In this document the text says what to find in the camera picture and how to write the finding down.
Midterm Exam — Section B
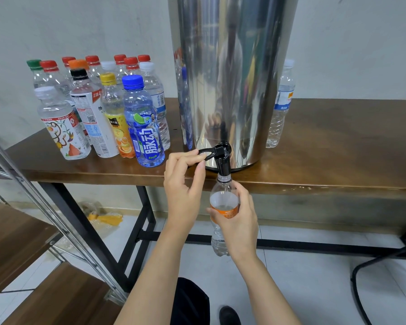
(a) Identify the white-cap blue-label bottle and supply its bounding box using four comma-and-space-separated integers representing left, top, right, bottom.
101, 60, 121, 79

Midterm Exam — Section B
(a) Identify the person's right forearm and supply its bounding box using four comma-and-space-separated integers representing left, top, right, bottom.
235, 257, 302, 325

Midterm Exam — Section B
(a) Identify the person's black shoe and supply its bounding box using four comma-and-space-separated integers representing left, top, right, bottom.
219, 306, 242, 325

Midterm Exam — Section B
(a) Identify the yellow label plastic bottle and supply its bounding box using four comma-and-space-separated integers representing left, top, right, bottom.
99, 73, 136, 158

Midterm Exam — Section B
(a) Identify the black metal table frame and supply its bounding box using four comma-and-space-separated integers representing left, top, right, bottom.
39, 182, 406, 292

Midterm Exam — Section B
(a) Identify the white patterned label plastic bottle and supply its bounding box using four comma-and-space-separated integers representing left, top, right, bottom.
34, 86, 92, 160

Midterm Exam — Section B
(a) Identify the person's left forearm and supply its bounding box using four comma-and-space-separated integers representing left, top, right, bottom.
114, 227, 198, 325

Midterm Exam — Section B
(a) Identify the person's black trouser leg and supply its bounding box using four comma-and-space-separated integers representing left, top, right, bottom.
171, 277, 211, 325

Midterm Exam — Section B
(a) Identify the wooden metal shelf rack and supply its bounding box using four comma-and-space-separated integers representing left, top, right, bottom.
0, 132, 126, 325

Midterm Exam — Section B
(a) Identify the slim blue label plastic bottle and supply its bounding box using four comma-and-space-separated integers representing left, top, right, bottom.
266, 59, 296, 149

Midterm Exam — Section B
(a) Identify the yellow debris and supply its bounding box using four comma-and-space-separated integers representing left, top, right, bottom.
88, 212, 124, 226

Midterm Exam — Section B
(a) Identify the green label plastic water bottle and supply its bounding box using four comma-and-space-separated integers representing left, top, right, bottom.
26, 59, 45, 88

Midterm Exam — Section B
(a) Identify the orange label black cap bottle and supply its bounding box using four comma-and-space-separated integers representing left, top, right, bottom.
210, 174, 240, 256

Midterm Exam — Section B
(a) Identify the person's right hand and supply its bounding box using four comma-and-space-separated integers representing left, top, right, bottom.
208, 181, 259, 263

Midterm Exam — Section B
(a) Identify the blue cap plastic bottle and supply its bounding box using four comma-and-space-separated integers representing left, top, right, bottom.
122, 75, 166, 168

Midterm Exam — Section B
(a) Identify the stainless steel water dispenser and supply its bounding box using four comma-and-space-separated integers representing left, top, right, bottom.
166, 0, 300, 172

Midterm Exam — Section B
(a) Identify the person's left hand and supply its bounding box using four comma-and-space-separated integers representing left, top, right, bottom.
164, 149, 209, 234

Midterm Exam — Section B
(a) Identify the white cap blue label bottle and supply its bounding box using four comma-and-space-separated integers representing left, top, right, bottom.
139, 61, 171, 151

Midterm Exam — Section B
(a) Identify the wooden stool with black frame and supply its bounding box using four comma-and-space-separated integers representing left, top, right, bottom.
351, 223, 406, 325

